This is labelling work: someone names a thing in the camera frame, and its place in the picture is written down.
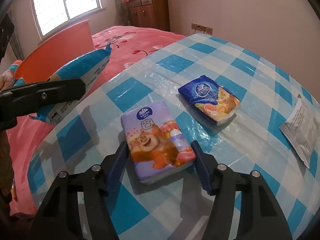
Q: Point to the blue chequered plastic tablecloth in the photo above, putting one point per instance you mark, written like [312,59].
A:
[250,80]

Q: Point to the purple bear tissue pack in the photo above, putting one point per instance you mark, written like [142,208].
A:
[155,142]

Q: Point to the blue white packet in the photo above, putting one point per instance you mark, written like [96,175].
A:
[82,62]

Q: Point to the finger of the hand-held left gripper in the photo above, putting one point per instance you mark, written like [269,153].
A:
[57,92]

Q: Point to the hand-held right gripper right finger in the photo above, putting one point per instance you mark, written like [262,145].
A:
[202,170]

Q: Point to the blue orange tissue pack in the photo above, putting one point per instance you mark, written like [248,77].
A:
[210,97]

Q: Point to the brown wooden cabinet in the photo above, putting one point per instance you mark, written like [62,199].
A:
[152,12]

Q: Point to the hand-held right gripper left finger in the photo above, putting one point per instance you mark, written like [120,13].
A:
[117,165]

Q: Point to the grey curtain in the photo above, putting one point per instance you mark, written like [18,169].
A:
[121,5]

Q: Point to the window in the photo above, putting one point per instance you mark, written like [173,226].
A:
[62,2]

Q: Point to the pink printed bedspread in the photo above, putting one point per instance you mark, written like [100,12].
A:
[120,42]

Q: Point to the cartoon printed pillow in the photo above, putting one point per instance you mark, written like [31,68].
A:
[7,77]

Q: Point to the wall socket strip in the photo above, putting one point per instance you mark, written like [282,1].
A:
[202,28]

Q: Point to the orange plastic bucket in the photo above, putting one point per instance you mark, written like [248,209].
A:
[62,40]

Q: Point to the white printed sachet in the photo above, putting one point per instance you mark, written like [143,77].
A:
[300,130]

